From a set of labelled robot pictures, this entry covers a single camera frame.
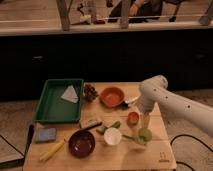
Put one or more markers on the brown grape bunch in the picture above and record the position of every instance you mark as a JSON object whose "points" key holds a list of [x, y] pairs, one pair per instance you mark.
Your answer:
{"points": [[90, 93]]}

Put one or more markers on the grey folded cloth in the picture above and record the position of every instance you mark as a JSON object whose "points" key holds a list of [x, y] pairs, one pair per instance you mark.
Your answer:
{"points": [[70, 94]]}

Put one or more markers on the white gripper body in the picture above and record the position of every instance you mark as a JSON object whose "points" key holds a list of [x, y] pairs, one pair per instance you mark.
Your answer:
{"points": [[145, 105]]}

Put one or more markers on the green plastic tray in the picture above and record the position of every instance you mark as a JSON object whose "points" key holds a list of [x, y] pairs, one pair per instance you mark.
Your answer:
{"points": [[52, 108]]}

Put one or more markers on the blue sponge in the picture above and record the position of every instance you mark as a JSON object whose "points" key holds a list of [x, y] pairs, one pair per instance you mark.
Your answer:
{"points": [[45, 135]]}

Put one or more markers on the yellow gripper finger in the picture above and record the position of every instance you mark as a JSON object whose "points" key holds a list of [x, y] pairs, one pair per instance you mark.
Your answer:
{"points": [[145, 120]]}

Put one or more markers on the purple bowl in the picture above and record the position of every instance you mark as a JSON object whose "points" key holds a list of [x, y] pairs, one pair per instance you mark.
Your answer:
{"points": [[81, 144]]}

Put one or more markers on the orange bowl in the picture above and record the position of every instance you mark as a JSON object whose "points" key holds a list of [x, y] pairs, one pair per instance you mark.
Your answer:
{"points": [[112, 97]]}

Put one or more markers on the green cup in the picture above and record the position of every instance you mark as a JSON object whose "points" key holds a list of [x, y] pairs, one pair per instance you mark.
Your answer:
{"points": [[144, 135]]}

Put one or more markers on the wooden block eraser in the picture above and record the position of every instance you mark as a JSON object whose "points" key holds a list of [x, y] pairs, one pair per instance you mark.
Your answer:
{"points": [[89, 123]]}

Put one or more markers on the white measuring cup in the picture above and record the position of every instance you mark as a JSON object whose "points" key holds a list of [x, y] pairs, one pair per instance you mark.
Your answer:
{"points": [[113, 136]]}

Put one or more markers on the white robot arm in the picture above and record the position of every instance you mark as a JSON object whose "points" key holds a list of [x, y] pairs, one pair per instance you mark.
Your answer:
{"points": [[154, 90]]}

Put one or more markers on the yellow banana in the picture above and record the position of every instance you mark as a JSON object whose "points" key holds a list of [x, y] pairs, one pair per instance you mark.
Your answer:
{"points": [[52, 150]]}

